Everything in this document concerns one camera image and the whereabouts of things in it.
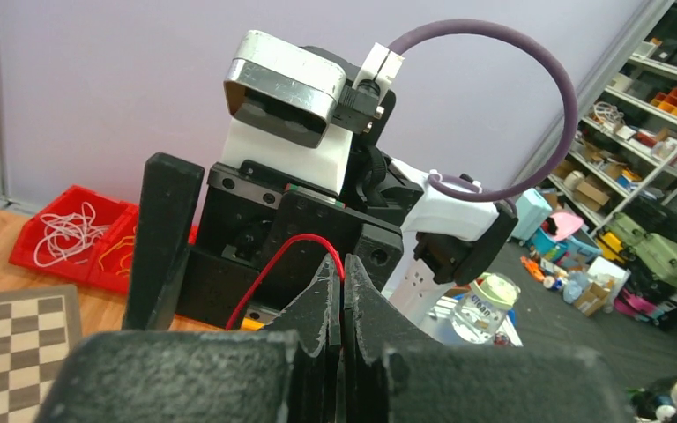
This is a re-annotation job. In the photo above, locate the metal storage shelf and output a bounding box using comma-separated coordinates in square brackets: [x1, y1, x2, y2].
[543, 2, 677, 234]

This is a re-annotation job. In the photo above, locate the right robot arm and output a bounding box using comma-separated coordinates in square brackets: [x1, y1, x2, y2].
[122, 31, 517, 330]

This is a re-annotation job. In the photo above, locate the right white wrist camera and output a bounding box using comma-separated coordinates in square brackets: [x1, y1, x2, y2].
[220, 30, 404, 195]

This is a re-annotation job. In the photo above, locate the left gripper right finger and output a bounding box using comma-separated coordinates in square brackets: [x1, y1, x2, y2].
[342, 255, 633, 422]

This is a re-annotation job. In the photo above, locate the yellow bin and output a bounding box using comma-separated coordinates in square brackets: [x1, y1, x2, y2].
[239, 317, 264, 331]

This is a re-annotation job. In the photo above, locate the white cable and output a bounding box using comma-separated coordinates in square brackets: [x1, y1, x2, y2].
[41, 201, 112, 252]
[33, 212, 97, 269]

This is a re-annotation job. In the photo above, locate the red bin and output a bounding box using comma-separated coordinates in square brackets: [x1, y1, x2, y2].
[86, 205, 138, 294]
[9, 185, 134, 286]

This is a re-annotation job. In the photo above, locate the yellow cable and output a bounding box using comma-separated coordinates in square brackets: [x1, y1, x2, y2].
[97, 224, 138, 278]

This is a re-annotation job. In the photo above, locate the green suitcase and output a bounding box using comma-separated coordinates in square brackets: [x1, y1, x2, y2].
[631, 233, 677, 288]

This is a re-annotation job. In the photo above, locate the checkered chessboard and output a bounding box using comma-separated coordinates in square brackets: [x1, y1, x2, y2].
[0, 285, 82, 423]

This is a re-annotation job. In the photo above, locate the red bin middle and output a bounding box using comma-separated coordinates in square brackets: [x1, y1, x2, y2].
[86, 205, 138, 294]

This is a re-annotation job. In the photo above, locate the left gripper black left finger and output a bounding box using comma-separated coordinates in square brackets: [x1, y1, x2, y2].
[36, 256, 340, 422]

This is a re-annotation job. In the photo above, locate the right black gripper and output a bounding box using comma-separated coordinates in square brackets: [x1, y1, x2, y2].
[122, 152, 405, 330]

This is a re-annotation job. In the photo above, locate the red cable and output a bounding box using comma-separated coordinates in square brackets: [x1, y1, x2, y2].
[224, 233, 346, 332]

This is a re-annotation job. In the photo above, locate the red bin far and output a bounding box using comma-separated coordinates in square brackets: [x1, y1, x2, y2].
[9, 185, 134, 286]

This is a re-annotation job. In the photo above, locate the clear plastic bottle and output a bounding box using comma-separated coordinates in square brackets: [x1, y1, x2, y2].
[451, 272, 521, 345]

